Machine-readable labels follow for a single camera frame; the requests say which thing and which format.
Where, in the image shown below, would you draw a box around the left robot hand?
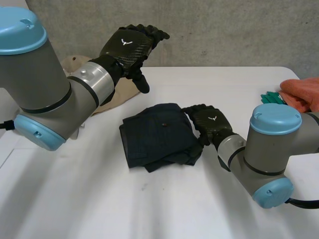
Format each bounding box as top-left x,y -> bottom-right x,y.
90,24 -> 170,95

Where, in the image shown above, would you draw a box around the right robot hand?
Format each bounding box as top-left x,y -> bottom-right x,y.
181,104 -> 234,160

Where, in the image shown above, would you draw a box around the beige shorts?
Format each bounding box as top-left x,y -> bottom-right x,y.
61,55 -> 143,117

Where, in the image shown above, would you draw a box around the teal towel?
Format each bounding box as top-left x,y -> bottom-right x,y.
260,91 -> 287,106

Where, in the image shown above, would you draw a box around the coral towel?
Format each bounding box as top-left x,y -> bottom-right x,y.
278,77 -> 319,113

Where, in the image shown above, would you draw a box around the dark blue shorts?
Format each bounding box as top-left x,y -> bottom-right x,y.
119,103 -> 204,174

